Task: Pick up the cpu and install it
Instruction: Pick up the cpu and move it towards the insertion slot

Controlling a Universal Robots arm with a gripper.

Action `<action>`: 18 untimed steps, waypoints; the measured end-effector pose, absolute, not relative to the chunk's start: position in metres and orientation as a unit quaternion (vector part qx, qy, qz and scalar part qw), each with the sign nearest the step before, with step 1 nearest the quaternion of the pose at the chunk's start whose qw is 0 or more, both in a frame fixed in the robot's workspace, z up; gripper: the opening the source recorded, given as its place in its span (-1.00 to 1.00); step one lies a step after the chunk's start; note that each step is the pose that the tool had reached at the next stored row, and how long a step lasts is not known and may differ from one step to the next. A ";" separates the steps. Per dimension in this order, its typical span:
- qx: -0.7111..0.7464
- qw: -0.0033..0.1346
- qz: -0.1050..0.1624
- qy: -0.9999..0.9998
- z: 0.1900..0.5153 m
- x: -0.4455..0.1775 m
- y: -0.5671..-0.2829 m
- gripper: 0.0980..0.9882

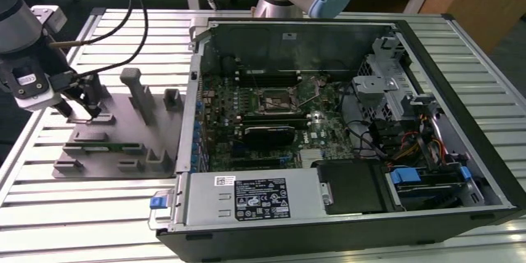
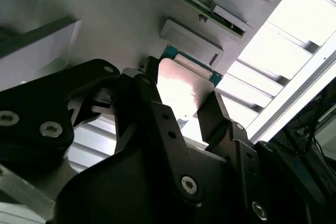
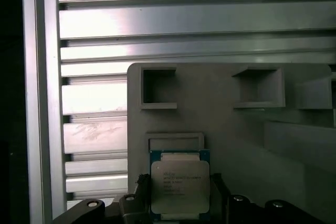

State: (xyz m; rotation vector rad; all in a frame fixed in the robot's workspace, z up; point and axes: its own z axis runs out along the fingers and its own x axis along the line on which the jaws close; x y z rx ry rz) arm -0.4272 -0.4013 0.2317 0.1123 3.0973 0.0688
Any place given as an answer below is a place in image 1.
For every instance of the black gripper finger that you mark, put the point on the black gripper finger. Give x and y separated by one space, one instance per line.
92 103
65 108

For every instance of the metal socket locking lever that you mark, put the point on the metal socket locking lever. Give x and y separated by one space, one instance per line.
256 82
311 99

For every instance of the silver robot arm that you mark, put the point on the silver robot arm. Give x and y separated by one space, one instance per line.
12 13

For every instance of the CPU socket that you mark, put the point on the CPU socket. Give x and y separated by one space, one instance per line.
276 100

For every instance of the green RAM stick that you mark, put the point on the green RAM stick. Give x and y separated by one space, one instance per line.
111 146

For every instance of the grey parts rack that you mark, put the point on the grey parts rack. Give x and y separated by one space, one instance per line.
115 167

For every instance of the blue case latch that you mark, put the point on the blue case latch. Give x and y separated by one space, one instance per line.
157 203

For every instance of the silver power supply with label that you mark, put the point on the silver power supply with label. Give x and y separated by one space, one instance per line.
205 195

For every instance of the small black graphics card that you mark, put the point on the small black graphics card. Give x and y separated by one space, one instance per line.
267 138

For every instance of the black expansion slot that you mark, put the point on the black expansion slot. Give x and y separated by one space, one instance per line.
263 164

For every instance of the silver chipset heatsink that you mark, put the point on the silver chipset heatsink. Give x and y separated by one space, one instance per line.
312 156

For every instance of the green motherboard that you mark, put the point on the green motherboard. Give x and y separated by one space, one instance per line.
332 146

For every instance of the black open PC case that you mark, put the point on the black open PC case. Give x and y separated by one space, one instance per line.
287 238

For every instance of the black plastic shroud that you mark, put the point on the black plastic shroud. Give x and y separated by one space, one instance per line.
352 186

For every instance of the metal drive cage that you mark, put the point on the metal drive cage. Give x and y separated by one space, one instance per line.
375 84

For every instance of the hard disk in blue carrier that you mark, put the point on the hard disk in blue carrier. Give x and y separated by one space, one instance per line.
404 176

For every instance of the wooden cabinet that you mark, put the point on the wooden cabinet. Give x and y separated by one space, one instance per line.
484 4

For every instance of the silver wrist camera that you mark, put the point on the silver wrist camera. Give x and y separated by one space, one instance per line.
30 90

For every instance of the side wrist camera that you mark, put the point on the side wrist camera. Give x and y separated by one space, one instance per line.
50 18

